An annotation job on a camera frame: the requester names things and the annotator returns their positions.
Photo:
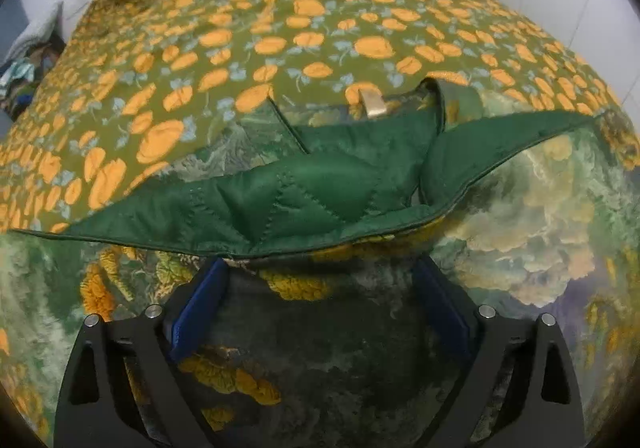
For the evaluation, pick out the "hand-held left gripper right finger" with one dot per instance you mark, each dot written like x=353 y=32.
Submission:
x=445 y=313

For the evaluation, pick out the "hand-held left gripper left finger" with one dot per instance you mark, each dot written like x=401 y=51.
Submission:
x=197 y=318

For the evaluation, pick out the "green landscape print jacket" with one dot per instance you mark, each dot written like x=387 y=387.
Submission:
x=310 y=188

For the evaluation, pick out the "pile of clothes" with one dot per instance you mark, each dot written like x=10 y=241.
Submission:
x=25 y=82

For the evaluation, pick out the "orange floral green quilt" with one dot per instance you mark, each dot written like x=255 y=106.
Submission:
x=320 y=27

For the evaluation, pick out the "white checked pillow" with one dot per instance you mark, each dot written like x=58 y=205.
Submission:
x=40 y=30

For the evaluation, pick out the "blue-grey curtain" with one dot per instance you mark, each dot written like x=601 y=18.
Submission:
x=9 y=22

